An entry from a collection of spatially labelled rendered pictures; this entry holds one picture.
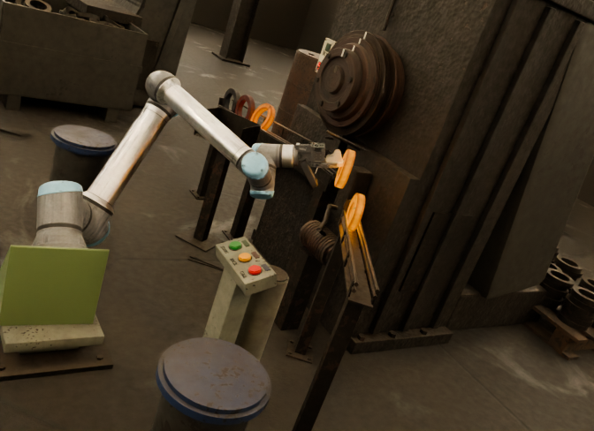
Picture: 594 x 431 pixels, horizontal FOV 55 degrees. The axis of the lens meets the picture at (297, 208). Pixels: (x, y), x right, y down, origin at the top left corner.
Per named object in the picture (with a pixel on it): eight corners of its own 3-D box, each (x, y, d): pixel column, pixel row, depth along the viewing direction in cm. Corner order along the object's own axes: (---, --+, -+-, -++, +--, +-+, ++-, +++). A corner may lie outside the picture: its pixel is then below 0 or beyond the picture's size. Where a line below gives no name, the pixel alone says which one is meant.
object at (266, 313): (240, 374, 226) (279, 263, 208) (253, 396, 217) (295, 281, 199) (213, 378, 219) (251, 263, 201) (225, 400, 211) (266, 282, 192)
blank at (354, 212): (348, 235, 234) (340, 232, 233) (357, 200, 238) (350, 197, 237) (359, 228, 219) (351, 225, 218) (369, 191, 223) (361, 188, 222)
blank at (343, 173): (354, 148, 228) (346, 146, 227) (357, 155, 213) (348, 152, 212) (340, 184, 231) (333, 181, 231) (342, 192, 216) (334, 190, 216)
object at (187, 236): (187, 223, 335) (220, 107, 310) (225, 242, 328) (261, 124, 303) (167, 232, 317) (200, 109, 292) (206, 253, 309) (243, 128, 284)
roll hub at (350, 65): (316, 101, 271) (335, 42, 262) (348, 121, 251) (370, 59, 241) (306, 99, 268) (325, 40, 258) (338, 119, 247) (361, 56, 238)
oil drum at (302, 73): (306, 135, 626) (332, 56, 595) (335, 156, 582) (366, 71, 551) (260, 127, 592) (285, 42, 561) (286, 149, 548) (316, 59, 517)
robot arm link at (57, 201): (26, 226, 195) (28, 179, 201) (52, 240, 211) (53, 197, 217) (70, 220, 194) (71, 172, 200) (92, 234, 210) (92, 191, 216)
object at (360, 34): (316, 116, 288) (347, 23, 271) (370, 153, 253) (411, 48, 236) (306, 114, 284) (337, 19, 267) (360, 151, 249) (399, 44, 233)
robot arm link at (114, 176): (44, 225, 213) (153, 68, 232) (67, 239, 229) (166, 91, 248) (77, 243, 209) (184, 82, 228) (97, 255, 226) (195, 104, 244)
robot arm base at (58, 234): (33, 247, 186) (34, 218, 189) (26, 264, 201) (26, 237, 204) (94, 249, 195) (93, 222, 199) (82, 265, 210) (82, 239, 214)
